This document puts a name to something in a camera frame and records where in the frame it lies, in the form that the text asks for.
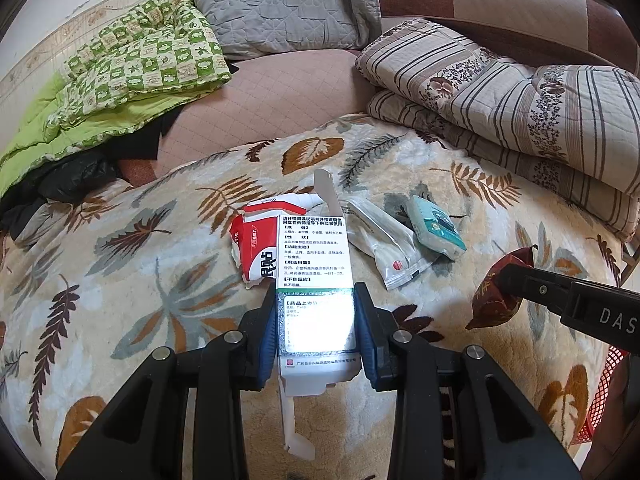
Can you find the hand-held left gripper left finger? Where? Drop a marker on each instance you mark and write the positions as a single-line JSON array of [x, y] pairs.
[[267, 340]]

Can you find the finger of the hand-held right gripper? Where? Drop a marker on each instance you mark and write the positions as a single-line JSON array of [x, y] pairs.
[[535, 290]]

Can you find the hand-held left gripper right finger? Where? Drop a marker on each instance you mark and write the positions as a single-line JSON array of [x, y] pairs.
[[364, 340]]

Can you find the dark red snack bag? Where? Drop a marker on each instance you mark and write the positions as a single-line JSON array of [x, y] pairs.
[[492, 305]]

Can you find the red plastic mesh basket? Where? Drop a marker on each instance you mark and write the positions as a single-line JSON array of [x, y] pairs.
[[610, 370]]

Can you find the white medicine box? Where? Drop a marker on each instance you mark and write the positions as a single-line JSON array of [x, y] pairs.
[[315, 270]]

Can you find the white foil sachet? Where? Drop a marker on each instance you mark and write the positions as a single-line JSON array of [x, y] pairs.
[[395, 255]]

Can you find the red and white carton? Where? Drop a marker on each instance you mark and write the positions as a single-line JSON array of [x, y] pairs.
[[252, 250]]

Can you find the teal tissue pack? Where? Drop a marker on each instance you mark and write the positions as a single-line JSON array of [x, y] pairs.
[[435, 227]]

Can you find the leaf print plush blanket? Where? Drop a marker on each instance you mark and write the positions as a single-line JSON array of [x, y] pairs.
[[150, 280]]

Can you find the striped floral folded quilt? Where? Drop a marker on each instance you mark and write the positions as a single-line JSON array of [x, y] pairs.
[[500, 100]]

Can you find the pink quilted mattress cover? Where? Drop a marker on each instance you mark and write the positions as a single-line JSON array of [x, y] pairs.
[[280, 100]]

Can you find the black cloth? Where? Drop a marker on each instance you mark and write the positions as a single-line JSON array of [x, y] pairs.
[[75, 175]]

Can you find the brown patchwork cushion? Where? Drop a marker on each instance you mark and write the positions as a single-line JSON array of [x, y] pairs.
[[525, 15]]

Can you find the green checkered quilt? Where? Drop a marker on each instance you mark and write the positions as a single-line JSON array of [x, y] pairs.
[[140, 60]]

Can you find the grey quilted pillow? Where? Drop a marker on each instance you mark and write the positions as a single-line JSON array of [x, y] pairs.
[[280, 10]]

